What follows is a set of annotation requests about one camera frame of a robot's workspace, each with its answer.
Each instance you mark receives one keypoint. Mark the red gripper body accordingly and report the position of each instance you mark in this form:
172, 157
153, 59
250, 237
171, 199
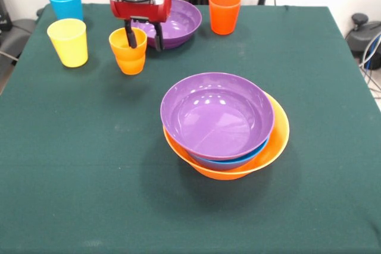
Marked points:
140, 10

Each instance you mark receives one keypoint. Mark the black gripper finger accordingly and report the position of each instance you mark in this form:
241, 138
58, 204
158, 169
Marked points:
131, 35
159, 38

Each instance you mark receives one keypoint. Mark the orange cup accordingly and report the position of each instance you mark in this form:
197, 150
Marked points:
128, 63

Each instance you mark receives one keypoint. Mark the purple bowl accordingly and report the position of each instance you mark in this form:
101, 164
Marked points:
217, 117
184, 22

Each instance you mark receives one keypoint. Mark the large blue bowl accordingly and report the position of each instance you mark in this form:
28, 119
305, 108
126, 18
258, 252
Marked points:
226, 164

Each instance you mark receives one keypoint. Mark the yellow cup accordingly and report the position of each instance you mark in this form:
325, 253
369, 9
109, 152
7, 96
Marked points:
70, 43

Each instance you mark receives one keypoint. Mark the red cup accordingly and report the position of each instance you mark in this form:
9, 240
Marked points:
223, 16

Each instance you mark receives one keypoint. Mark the blue cup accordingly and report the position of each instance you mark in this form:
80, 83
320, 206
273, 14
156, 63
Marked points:
67, 4

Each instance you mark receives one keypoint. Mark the large orange bowl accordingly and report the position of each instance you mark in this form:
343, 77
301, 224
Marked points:
279, 135

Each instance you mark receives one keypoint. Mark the dark green tablecloth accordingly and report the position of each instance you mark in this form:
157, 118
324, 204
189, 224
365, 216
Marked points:
89, 206

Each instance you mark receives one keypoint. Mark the black floor base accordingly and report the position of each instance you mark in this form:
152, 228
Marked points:
366, 34

